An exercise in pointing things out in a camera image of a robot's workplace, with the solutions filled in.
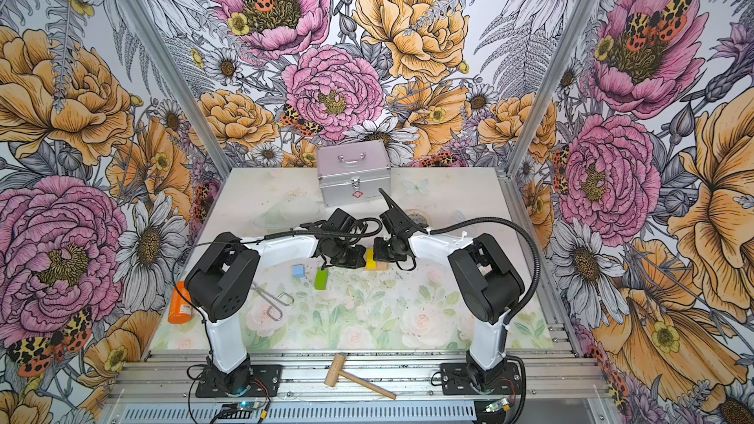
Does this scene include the right black cable hose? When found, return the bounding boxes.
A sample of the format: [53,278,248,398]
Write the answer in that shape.
[378,187,542,424]

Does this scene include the wooden mallet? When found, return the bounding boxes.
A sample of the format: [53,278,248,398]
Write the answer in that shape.
[324,353,397,400]

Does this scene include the left circuit board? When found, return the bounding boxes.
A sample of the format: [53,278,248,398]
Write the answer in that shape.
[221,402,271,416]

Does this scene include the light blue wood cube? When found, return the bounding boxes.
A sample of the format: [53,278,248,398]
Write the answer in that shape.
[293,265,306,279]

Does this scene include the masking tape roll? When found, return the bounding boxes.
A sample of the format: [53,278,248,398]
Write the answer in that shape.
[406,209,431,228]

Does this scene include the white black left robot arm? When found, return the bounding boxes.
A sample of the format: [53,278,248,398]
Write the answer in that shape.
[185,208,383,397]

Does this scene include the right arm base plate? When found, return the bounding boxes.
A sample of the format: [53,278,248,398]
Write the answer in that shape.
[440,361,524,396]

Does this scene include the orange plastic bottle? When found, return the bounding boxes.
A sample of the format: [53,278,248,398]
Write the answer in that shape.
[167,281,194,325]

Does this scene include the black cable hose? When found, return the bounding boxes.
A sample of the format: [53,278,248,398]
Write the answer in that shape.
[378,187,542,424]
[170,216,385,331]

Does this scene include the metal tongs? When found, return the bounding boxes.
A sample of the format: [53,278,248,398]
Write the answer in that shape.
[251,283,295,322]

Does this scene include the aluminium front rail frame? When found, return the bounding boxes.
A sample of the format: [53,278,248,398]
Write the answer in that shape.
[101,351,620,423]

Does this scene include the green wood block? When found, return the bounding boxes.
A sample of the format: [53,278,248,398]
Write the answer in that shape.
[314,269,329,291]

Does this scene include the circuit board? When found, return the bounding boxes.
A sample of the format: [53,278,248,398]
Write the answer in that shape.
[484,398,511,413]
[221,402,271,416]

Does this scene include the right circuit board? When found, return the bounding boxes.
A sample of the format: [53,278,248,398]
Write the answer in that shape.
[484,398,511,413]

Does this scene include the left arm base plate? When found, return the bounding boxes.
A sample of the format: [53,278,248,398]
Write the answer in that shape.
[196,362,282,398]

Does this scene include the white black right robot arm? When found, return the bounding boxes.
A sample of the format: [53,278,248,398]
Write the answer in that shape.
[373,190,524,393]

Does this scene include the silver pink metal case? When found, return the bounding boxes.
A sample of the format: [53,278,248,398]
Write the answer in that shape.
[316,141,391,207]

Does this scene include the left black cable hose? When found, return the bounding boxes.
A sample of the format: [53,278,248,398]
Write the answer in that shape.
[170,216,385,331]

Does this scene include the yellow wood block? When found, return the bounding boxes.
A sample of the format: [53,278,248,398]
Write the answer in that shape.
[365,249,377,270]

